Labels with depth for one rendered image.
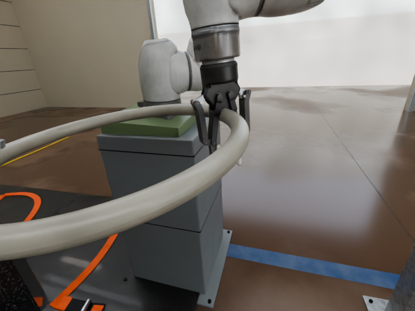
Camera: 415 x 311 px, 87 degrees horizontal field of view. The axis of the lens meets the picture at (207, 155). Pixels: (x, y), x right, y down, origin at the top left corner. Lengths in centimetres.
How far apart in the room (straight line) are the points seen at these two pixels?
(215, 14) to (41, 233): 38
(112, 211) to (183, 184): 7
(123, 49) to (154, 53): 495
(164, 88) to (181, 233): 59
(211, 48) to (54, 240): 35
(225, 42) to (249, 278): 113
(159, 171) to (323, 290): 97
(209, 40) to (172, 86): 48
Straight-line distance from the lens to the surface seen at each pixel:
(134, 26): 563
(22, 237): 24
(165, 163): 81
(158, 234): 105
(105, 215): 21
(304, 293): 132
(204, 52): 43
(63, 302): 136
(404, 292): 121
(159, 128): 80
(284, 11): 50
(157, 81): 87
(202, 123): 45
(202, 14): 43
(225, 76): 43
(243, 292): 126
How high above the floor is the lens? 105
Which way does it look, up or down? 24 degrees down
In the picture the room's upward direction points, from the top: 3 degrees counter-clockwise
